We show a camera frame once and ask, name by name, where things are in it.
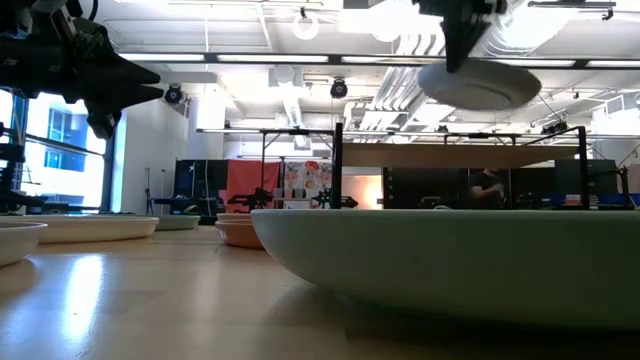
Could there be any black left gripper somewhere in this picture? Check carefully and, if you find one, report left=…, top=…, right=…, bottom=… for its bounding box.
left=0, top=7, right=166, bottom=142

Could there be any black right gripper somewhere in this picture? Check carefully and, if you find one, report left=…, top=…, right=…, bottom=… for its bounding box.
left=413, top=0, right=508, bottom=75

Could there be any off-white round plate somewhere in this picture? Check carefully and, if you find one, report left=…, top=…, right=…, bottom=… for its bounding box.
left=0, top=214, right=160, bottom=245
left=417, top=58, right=543, bottom=112

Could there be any light grey round plate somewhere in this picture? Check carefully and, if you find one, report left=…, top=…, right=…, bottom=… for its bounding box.
left=152, top=213, right=202, bottom=232

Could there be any beige round plate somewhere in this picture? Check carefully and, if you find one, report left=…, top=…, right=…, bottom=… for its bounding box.
left=0, top=221, right=49, bottom=268

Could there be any dark grey round plate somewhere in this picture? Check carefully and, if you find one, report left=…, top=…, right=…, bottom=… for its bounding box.
left=249, top=208, right=640, bottom=334

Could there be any black ceiling track fixture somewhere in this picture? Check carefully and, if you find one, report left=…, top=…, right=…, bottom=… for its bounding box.
left=527, top=0, right=618, bottom=22

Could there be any black partition panel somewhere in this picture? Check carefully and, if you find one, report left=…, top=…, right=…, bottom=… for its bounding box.
left=174, top=159, right=229, bottom=217

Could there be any linear ceiling light strip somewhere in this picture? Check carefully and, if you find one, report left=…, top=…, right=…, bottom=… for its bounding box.
left=117, top=51, right=640, bottom=70

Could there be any orange fabric panel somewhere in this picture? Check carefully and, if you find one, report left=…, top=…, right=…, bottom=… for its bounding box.
left=224, top=159, right=282, bottom=214

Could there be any black perforated panel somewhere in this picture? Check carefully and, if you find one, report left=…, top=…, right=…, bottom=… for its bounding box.
left=382, top=166, right=470, bottom=210

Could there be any person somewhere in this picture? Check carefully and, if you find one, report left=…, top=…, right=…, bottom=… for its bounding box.
left=468, top=167, right=507, bottom=210

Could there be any floral print panel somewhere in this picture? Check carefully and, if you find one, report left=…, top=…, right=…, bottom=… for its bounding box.
left=283, top=160, right=334, bottom=201

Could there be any blue storage bin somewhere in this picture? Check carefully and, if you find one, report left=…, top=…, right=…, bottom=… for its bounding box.
left=597, top=192, right=632, bottom=207

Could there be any white ceiling duct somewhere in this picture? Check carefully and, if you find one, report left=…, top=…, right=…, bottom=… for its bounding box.
left=349, top=29, right=451, bottom=146

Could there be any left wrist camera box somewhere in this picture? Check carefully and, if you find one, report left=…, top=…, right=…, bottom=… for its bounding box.
left=27, top=0, right=84, bottom=26

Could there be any background black frame stand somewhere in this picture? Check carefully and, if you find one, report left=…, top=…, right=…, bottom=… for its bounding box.
left=196, top=127, right=336, bottom=202

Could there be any white ring ceiling fixture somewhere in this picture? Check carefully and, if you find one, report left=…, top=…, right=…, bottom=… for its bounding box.
left=291, top=10, right=321, bottom=42

